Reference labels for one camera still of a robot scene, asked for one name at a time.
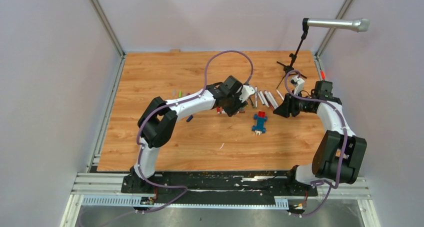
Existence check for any blue red toy robot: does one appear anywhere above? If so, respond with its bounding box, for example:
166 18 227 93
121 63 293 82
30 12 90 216
251 111 268 135

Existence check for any purple cap marker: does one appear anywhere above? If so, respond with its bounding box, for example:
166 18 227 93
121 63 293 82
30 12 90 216
254 86 258 108

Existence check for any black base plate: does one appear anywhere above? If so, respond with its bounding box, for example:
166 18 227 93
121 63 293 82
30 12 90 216
121 169 318 205

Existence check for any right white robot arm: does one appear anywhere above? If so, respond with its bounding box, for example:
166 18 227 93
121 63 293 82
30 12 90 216
273 76 367 196

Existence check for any purple cable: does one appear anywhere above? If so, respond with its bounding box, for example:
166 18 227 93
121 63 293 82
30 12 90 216
284 69 349 218
135 50 255 215

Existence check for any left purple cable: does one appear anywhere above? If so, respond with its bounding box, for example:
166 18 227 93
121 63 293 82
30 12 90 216
135 50 255 215

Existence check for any dark green cap pen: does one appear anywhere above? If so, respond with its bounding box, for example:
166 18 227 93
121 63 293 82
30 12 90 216
248 96 256 109

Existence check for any grey slotted cable duct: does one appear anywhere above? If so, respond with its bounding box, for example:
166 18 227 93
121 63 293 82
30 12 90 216
81 195 289 210

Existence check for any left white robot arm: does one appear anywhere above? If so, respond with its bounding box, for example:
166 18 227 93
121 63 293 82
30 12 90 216
133 75 255 194

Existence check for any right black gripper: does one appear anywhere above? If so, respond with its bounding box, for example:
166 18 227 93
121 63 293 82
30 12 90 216
273 89 315 118

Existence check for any brown cap marker horizontal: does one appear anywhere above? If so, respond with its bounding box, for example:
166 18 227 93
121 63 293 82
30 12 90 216
220 109 245 114

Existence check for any black microphone tripod stand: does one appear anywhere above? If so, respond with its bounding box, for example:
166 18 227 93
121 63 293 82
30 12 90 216
276 18 309 89

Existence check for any silver microphone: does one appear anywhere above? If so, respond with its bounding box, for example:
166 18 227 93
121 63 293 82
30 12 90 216
302 18 371 33

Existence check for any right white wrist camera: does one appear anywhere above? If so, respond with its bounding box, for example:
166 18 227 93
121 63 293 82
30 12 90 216
290 75 305 95

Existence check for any purple tip white marker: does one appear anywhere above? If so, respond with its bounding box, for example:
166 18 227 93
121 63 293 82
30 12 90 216
259 91 270 108

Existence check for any navy blue pen cap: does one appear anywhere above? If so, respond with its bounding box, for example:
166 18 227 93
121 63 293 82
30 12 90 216
186 115 194 122

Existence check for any orange cap marker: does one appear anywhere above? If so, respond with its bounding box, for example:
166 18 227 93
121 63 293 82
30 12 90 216
267 91 279 109

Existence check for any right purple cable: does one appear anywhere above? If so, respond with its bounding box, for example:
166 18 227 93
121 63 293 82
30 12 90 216
284 69 349 218

